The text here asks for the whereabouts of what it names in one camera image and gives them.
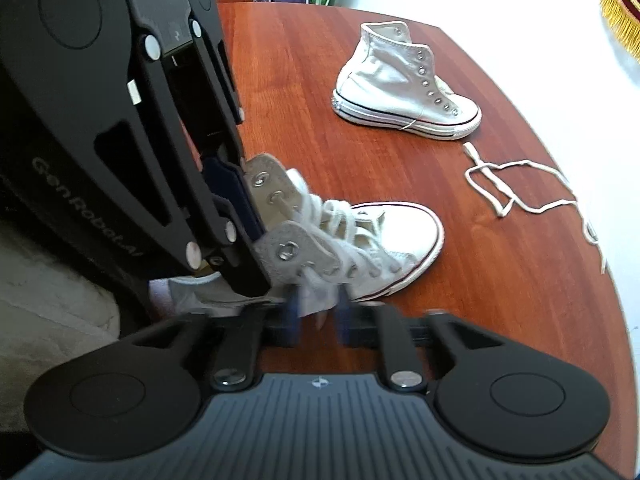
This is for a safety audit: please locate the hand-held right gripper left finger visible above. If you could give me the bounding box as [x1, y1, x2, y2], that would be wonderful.
[120, 285, 303, 393]

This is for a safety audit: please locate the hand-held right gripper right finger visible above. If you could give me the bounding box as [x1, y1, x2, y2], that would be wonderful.
[335, 285, 503, 393]

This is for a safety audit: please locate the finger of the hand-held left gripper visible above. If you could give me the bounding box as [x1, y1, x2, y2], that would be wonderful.
[0, 34, 274, 298]
[162, 19, 267, 239]

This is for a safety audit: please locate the cream high-top canvas shoe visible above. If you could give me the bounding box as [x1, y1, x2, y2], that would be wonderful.
[150, 152, 445, 321]

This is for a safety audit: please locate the white threaded shoelace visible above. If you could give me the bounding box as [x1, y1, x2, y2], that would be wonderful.
[280, 170, 396, 313]

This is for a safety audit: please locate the white unlaced high-top shoe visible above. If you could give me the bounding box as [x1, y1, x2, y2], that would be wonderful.
[331, 21, 483, 141]

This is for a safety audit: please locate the loose white shoelace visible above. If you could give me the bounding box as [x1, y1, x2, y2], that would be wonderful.
[462, 142, 608, 275]

